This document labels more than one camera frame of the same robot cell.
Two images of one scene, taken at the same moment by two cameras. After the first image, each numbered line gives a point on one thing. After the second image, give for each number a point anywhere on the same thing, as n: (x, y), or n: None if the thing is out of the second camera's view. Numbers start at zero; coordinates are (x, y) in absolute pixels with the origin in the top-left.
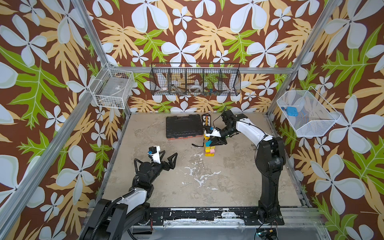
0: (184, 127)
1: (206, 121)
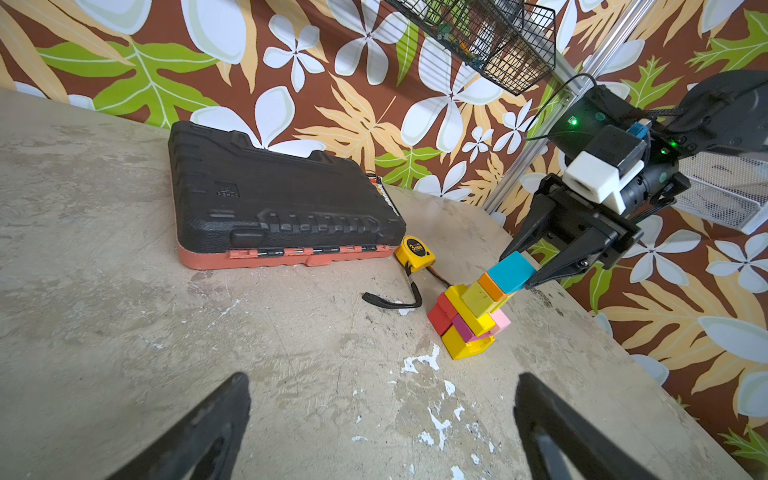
0: (235, 203)
1: (378, 182)
